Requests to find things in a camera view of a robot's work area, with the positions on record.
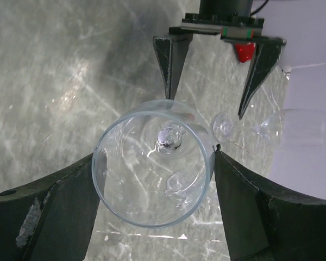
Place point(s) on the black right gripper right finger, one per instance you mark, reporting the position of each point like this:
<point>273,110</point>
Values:
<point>264,220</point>

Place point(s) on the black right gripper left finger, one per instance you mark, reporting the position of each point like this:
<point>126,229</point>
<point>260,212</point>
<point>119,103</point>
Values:
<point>51,218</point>

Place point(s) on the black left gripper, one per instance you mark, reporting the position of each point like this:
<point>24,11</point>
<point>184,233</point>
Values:
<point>234,22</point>

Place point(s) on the clear wine glass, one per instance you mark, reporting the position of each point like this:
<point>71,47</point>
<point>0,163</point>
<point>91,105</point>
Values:
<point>152,167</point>
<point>287,129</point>

